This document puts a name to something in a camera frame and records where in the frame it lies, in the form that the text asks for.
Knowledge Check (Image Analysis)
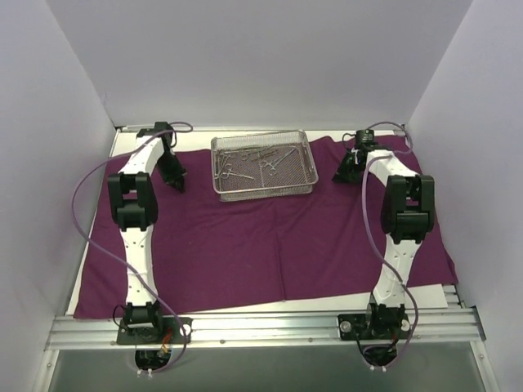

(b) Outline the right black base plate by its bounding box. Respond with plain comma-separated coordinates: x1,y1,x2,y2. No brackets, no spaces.
337,312,411,341

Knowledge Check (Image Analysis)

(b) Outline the wire mesh instrument tray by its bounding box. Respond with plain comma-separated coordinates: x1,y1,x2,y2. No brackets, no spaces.
211,130,319,202

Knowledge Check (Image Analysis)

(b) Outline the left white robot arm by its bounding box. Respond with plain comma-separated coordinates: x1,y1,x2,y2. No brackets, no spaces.
107,122,193,342

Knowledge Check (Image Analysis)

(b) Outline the steel scissors top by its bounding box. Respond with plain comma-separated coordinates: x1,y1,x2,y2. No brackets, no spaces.
221,147,276,160

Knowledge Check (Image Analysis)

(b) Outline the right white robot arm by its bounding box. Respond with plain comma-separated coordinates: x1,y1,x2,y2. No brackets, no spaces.
333,128,435,337

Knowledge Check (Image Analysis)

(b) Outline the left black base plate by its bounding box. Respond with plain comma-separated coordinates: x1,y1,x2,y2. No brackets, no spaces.
116,316,193,345

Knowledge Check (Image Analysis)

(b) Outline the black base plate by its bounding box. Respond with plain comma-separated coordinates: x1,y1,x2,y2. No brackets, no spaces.
116,316,193,345
337,312,411,341

